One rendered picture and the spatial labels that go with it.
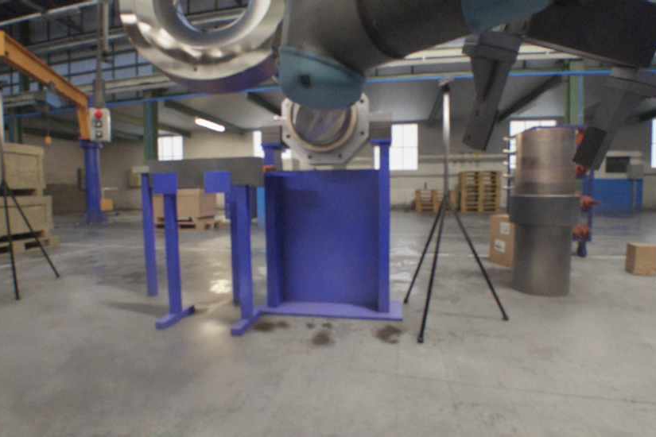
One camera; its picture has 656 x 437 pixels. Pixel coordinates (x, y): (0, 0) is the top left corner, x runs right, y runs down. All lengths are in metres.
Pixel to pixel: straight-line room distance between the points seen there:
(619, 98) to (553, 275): 2.23
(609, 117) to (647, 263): 3.25
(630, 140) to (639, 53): 15.41
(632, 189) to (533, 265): 11.48
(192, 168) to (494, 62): 1.68
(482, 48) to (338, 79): 0.13
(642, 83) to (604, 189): 13.10
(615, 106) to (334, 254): 1.79
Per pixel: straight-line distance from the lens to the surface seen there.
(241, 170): 1.77
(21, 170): 5.62
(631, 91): 0.44
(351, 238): 2.04
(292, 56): 0.30
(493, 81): 0.35
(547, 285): 2.62
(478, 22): 0.24
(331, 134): 1.78
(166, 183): 1.96
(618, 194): 13.74
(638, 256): 3.62
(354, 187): 2.02
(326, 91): 0.30
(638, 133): 15.99
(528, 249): 2.59
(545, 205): 2.51
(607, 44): 0.39
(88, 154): 9.40
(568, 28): 0.37
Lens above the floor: 0.69
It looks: 4 degrees down
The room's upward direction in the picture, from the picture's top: 1 degrees counter-clockwise
